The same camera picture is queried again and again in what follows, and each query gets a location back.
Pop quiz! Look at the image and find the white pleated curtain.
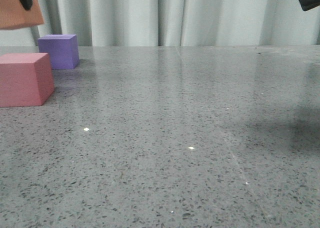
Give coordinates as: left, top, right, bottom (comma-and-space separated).
0, 0, 320, 47

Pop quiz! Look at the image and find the pink foam cube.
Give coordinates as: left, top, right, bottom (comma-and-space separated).
0, 53, 55, 107

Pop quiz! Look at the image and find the purple foam cube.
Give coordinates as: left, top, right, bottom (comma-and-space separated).
37, 34, 80, 70

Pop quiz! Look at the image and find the orange foam cube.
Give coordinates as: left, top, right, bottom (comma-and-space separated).
0, 0, 44, 30

